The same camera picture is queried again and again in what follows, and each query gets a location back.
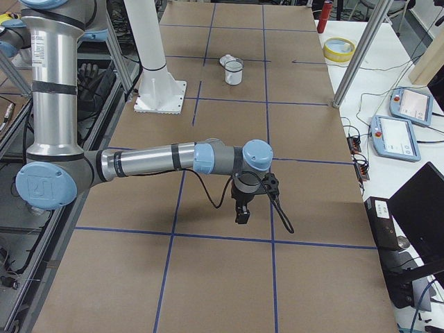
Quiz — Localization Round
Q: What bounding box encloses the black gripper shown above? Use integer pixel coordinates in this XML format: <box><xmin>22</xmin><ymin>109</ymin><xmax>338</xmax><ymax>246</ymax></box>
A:
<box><xmin>231</xmin><ymin>186</ymin><xmax>255</xmax><ymax>224</ymax></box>

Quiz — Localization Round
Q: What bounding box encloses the clear plastic funnel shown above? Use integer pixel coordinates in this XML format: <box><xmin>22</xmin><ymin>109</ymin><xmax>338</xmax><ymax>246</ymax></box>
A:
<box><xmin>219</xmin><ymin>54</ymin><xmax>244</xmax><ymax>67</ymax></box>

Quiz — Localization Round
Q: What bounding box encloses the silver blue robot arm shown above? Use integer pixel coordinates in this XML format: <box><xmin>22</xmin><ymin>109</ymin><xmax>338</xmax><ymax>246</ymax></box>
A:
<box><xmin>15</xmin><ymin>1</ymin><xmax>278</xmax><ymax>224</ymax></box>

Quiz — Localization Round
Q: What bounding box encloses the white enamel cup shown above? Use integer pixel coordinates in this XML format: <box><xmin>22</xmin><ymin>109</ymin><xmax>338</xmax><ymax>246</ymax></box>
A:
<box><xmin>224</xmin><ymin>60</ymin><xmax>244</xmax><ymax>85</ymax></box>

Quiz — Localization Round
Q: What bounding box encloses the lower orange circuit board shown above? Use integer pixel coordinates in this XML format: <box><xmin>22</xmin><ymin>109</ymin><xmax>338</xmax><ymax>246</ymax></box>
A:
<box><xmin>354</xmin><ymin>160</ymin><xmax>370</xmax><ymax>182</ymax></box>

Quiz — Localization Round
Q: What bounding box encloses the orange circuit board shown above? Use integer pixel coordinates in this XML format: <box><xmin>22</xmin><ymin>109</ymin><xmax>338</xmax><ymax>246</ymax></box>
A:
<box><xmin>354</xmin><ymin>160</ymin><xmax>370</xmax><ymax>182</ymax></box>
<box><xmin>346</xmin><ymin>136</ymin><xmax>361</xmax><ymax>154</ymax></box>

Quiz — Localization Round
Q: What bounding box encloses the upper orange circuit board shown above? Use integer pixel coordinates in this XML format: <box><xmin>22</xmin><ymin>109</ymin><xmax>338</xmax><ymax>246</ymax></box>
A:
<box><xmin>346</xmin><ymin>136</ymin><xmax>361</xmax><ymax>154</ymax></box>

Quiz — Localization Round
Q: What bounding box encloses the near teach pendant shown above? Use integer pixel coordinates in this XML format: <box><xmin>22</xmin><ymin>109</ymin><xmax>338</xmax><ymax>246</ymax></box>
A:
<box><xmin>370</xmin><ymin>115</ymin><xmax>421</xmax><ymax>162</ymax></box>

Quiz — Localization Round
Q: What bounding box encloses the teach pendant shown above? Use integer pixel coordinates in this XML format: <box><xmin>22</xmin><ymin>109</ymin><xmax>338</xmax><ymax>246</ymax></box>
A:
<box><xmin>370</xmin><ymin>115</ymin><xmax>421</xmax><ymax>162</ymax></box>
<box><xmin>389</xmin><ymin>87</ymin><xmax>433</xmax><ymax>127</ymax></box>

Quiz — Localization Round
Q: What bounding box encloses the black computer box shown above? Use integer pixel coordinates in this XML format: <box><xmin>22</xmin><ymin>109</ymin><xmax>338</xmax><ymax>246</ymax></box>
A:
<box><xmin>364</xmin><ymin>196</ymin><xmax>432</xmax><ymax>311</ymax></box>

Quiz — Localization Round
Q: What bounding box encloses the black monitor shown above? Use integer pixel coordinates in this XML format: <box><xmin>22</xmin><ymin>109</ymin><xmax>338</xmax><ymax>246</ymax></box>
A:
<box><xmin>388</xmin><ymin>162</ymin><xmax>443</xmax><ymax>262</ymax></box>

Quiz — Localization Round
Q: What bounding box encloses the yellow tape roll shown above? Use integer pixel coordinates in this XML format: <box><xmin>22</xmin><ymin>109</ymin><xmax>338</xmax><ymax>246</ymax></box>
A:
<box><xmin>323</xmin><ymin>37</ymin><xmax>356</xmax><ymax>62</ymax></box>

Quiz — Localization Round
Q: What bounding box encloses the black glove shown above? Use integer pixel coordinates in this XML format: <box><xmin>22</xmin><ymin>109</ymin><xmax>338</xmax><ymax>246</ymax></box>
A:
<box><xmin>77</xmin><ymin>62</ymin><xmax>114</xmax><ymax>99</ymax></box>

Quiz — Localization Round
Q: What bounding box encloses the far teach pendant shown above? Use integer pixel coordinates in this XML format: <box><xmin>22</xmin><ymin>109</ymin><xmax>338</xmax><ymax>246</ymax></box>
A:
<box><xmin>389</xmin><ymin>87</ymin><xmax>433</xmax><ymax>127</ymax></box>

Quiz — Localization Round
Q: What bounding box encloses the red bottle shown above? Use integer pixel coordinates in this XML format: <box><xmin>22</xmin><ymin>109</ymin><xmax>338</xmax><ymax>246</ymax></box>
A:
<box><xmin>316</xmin><ymin>0</ymin><xmax>334</xmax><ymax>34</ymax></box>

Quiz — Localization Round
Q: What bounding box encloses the wooden board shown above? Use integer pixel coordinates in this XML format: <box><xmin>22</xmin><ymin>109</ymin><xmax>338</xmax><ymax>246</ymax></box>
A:
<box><xmin>409</xmin><ymin>31</ymin><xmax>444</xmax><ymax>85</ymax></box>

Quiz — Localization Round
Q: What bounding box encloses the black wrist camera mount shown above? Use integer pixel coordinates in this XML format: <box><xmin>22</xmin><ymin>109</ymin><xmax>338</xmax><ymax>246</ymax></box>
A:
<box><xmin>263</xmin><ymin>173</ymin><xmax>280</xmax><ymax>200</ymax></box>

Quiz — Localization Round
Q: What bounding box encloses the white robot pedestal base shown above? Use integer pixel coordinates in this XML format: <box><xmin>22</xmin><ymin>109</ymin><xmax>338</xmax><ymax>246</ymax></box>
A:
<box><xmin>124</xmin><ymin>0</ymin><xmax>187</xmax><ymax>114</ymax></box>

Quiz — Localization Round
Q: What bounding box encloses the aluminium frame post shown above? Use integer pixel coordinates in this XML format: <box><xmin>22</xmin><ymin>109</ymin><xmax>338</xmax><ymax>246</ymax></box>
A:
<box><xmin>332</xmin><ymin>0</ymin><xmax>393</xmax><ymax>108</ymax></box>

